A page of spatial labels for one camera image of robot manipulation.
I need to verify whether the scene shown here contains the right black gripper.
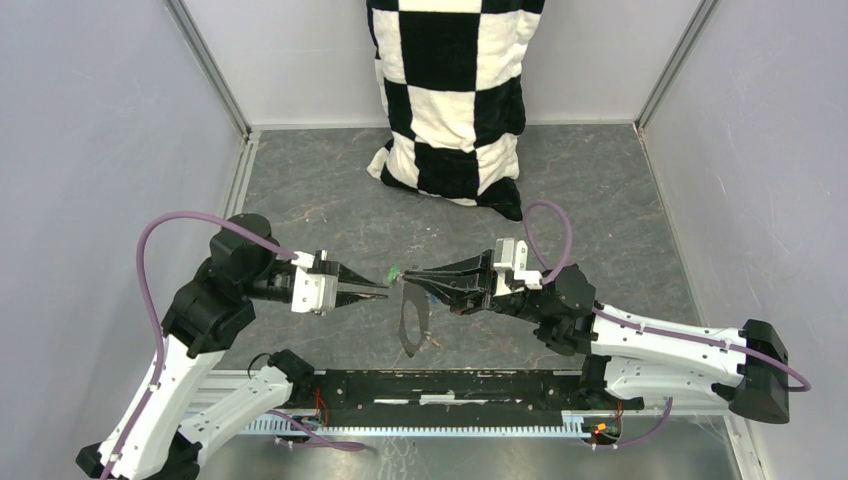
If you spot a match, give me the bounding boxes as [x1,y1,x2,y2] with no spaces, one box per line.
[404,248,548,324]

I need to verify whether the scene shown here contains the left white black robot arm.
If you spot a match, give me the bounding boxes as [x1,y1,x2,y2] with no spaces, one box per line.
[76,214,386,479]

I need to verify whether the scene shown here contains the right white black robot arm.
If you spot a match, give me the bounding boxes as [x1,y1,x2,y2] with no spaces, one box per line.
[400,248,790,424]

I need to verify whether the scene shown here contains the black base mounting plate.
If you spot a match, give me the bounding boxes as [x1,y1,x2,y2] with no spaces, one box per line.
[283,370,645,428]

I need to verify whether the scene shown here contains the black white checkered pillow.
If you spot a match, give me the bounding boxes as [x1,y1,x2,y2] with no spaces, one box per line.
[366,1,545,221]

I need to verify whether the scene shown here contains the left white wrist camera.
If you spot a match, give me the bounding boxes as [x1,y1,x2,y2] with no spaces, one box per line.
[291,250,338,315]

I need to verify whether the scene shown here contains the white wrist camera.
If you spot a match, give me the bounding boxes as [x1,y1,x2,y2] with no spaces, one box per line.
[291,250,338,315]
[492,238,542,290]

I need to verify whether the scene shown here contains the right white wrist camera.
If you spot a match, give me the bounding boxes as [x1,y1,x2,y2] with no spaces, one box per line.
[492,238,542,290]

